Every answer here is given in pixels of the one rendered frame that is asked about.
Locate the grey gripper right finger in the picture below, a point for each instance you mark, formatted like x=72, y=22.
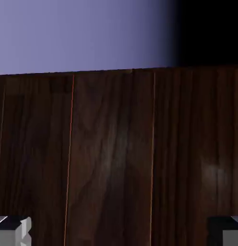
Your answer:
x=229, y=237

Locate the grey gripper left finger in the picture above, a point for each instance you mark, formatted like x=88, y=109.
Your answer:
x=13, y=235

